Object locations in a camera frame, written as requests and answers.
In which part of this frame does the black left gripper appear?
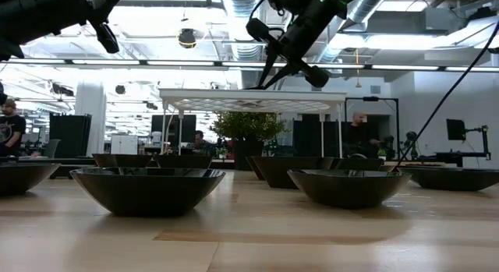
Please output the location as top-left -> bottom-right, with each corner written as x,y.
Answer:
42,0 -> 128,55

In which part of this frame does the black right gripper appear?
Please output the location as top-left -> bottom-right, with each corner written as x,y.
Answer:
246,2 -> 342,90

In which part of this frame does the black wavy mini plate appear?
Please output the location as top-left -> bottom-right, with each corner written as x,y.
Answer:
92,153 -> 155,169

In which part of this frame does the green potted plant black pot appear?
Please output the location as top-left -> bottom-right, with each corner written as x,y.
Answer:
209,111 -> 292,172

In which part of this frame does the black round ceiling fixture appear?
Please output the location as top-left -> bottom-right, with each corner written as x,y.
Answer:
177,27 -> 197,50

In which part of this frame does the black room partition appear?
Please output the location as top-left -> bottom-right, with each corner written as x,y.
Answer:
292,113 -> 345,159
150,114 -> 197,148
48,113 -> 93,159

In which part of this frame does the white building column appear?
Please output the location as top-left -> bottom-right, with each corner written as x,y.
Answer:
74,81 -> 108,157

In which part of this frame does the person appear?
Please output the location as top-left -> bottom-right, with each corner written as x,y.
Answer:
344,111 -> 382,159
192,129 -> 214,156
0,98 -> 27,159

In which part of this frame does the white cabinet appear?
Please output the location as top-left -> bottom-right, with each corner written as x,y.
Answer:
110,134 -> 139,156

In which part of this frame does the grey office chair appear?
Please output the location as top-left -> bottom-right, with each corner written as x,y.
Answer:
41,138 -> 62,160

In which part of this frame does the black monitor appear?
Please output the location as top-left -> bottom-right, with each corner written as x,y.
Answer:
445,118 -> 468,142

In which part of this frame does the black desk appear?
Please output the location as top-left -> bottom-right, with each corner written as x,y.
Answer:
419,151 -> 492,168

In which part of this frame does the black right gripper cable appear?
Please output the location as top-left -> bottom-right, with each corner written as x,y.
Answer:
248,0 -> 288,38

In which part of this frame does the yellow hanging cord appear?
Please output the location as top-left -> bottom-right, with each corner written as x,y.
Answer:
354,48 -> 363,90

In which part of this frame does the black gantry frame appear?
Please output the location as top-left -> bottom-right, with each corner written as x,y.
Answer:
344,96 -> 401,161

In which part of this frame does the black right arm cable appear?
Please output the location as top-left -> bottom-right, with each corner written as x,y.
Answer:
392,20 -> 499,172

